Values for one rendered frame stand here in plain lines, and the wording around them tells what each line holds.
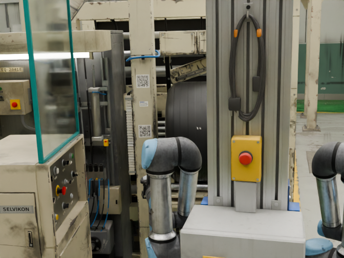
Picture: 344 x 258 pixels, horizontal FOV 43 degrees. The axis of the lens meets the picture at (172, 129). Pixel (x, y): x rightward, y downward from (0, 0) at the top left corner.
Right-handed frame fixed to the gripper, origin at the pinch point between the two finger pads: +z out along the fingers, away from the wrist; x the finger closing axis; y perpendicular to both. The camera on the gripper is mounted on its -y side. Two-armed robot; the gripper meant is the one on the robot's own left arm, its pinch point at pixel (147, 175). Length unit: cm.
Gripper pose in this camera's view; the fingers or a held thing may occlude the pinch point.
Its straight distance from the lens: 225.7
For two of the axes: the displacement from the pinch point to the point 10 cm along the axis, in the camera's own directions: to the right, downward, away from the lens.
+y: -1.1, 9.8, 1.9
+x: 9.7, 0.6, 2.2
